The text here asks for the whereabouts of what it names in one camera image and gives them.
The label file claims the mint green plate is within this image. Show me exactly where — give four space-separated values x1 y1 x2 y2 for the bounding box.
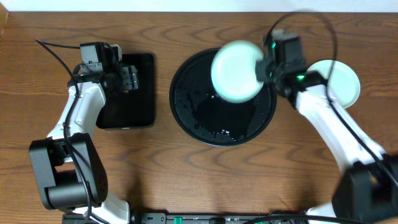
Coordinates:
211 40 264 103
307 60 361 108

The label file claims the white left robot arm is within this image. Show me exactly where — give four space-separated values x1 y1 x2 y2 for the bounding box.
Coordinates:
29 66 138 223

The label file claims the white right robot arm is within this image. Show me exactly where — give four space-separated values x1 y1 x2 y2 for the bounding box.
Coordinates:
256 59 397 223

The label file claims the black rectangular tray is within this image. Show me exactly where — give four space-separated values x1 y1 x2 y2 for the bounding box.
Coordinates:
96 53 155 129

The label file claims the black round tray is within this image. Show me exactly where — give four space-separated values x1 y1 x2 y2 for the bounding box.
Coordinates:
169 48 277 146

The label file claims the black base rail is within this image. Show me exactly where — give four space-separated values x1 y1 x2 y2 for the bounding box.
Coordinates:
130 209 303 224

